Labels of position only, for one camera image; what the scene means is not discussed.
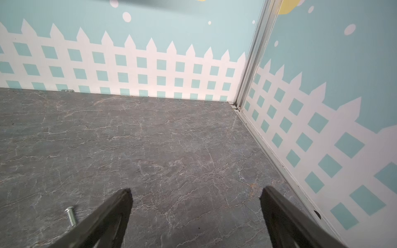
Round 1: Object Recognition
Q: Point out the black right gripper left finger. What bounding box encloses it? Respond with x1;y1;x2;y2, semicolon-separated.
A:
50;188;133;248

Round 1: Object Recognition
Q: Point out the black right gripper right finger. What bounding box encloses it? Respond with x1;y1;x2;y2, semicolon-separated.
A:
259;186;345;248

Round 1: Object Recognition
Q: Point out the silver screw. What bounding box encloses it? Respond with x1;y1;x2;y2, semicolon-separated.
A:
65;206;77;227

